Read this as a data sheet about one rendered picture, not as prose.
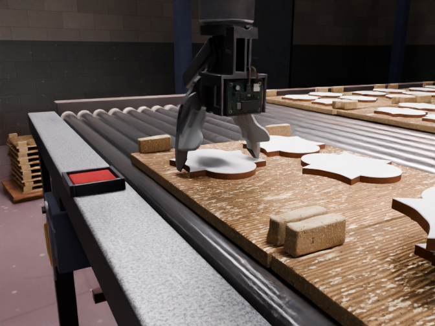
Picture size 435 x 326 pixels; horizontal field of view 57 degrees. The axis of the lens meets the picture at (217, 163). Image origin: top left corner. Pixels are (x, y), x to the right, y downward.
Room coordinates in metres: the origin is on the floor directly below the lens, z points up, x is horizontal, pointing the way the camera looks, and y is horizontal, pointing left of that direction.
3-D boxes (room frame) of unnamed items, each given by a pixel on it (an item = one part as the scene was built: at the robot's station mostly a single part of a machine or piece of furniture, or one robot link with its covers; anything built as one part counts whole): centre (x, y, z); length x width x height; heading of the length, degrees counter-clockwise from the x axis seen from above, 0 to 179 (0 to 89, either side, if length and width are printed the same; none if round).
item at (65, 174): (0.56, 0.18, 0.92); 0.08 x 0.08 x 0.02; 28
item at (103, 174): (0.56, 0.18, 0.92); 0.06 x 0.06 x 0.01; 28
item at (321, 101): (1.49, -0.42, 0.94); 0.41 x 0.35 x 0.04; 27
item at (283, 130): (0.81, -0.12, 0.95); 0.06 x 0.02 x 0.03; 119
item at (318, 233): (0.33, -0.09, 0.95); 0.06 x 0.02 x 0.03; 118
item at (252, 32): (0.57, -0.02, 1.08); 0.09 x 0.08 x 0.12; 29
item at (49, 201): (0.73, 0.28, 0.77); 0.14 x 0.11 x 0.18; 28
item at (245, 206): (0.58, -0.10, 0.93); 0.41 x 0.35 x 0.02; 29
